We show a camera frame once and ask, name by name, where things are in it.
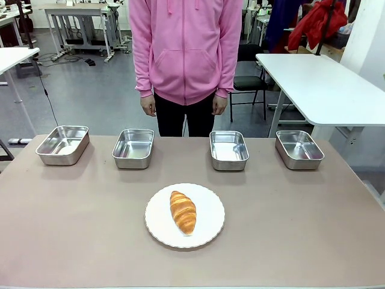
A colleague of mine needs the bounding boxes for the person's left hand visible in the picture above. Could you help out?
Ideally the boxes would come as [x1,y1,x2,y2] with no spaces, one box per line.
[212,96,227,116]

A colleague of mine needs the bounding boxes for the person's right hand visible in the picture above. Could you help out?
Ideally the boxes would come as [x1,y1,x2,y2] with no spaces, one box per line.
[140,95,156,117]

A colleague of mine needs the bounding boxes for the person's left forearm pink sleeve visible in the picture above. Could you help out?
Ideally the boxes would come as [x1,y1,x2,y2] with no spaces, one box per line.
[214,45,244,99]

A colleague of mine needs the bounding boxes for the person's right forearm pink sleeve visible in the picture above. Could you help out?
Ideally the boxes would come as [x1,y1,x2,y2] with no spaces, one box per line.
[131,45,155,99]

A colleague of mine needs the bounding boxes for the rectangular stainless steel container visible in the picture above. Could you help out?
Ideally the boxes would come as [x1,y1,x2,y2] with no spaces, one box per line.
[209,130,250,172]
[111,128,155,170]
[274,129,325,171]

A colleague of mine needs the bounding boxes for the steel container with whitish floor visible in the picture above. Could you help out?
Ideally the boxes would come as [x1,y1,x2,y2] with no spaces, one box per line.
[35,125,91,166]

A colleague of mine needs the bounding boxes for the black trousers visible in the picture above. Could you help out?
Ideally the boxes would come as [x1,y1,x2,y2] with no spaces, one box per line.
[153,92,217,138]

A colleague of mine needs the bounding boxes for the black folding chair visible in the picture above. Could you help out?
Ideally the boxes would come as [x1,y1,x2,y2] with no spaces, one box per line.
[229,44,268,123]

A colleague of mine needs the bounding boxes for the pink zip hoodie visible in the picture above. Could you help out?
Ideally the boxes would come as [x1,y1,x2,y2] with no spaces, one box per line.
[128,0,244,106]

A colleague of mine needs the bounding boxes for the large white table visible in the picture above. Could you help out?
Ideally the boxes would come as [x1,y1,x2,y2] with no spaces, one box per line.
[255,53,385,142]

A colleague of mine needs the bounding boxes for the dark blue garment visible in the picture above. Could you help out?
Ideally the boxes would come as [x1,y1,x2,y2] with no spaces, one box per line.
[264,0,304,54]

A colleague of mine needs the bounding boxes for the white scalloped round plate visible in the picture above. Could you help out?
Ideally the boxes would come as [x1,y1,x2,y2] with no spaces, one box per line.
[144,182,226,249]

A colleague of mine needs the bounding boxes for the golden brown croissant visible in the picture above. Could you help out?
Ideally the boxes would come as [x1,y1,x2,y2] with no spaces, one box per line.
[169,190,197,236]

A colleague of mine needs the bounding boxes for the grey metal workbench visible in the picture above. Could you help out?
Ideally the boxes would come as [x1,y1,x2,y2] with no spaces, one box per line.
[44,2,123,63]

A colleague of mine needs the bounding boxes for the red jacket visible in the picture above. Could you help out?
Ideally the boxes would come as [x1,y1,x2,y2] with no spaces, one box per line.
[288,0,348,52]

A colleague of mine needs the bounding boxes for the black pole by red jacket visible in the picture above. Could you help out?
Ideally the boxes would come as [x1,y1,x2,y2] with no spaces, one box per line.
[315,0,337,57]

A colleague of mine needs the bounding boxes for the grey storage basket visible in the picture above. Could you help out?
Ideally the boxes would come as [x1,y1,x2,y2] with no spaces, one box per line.
[330,29,351,49]

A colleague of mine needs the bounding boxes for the small white table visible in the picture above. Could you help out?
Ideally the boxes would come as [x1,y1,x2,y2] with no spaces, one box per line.
[0,46,40,145]

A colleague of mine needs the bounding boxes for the black pole on white table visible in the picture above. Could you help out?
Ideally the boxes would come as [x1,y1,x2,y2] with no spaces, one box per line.
[17,0,34,49]

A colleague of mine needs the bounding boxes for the thin black hanging cable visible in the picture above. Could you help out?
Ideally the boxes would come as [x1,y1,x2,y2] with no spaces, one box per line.
[36,59,60,127]

